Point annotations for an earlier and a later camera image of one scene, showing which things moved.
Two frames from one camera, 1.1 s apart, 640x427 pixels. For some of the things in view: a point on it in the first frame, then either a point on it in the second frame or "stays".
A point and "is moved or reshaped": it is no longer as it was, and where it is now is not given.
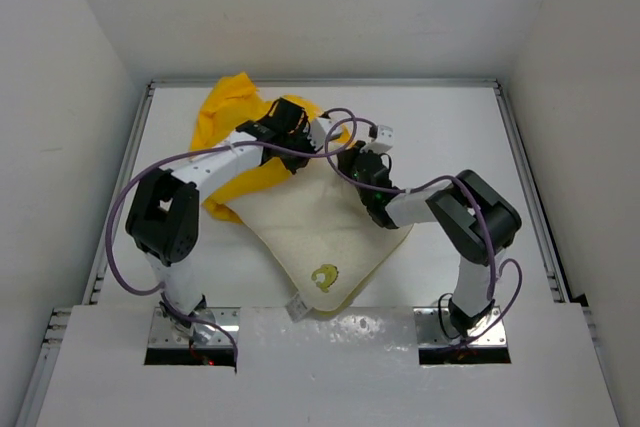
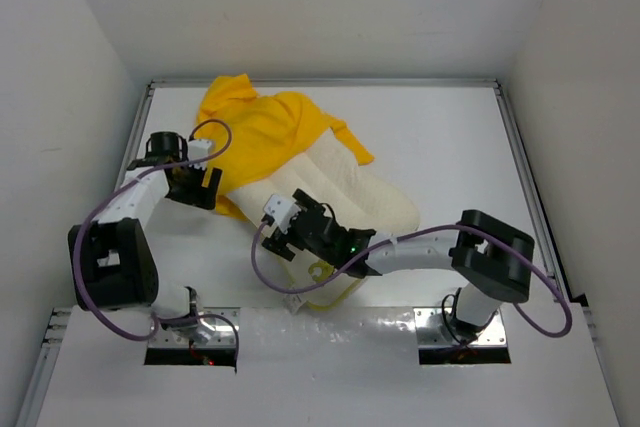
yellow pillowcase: x=226 y=104 is moved or reshaped
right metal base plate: x=435 y=329 stays
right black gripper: x=349 y=156 -> x=279 y=240
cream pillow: x=315 y=231 stays
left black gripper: x=303 y=132 -> x=200 y=197
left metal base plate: x=164 y=334 stays
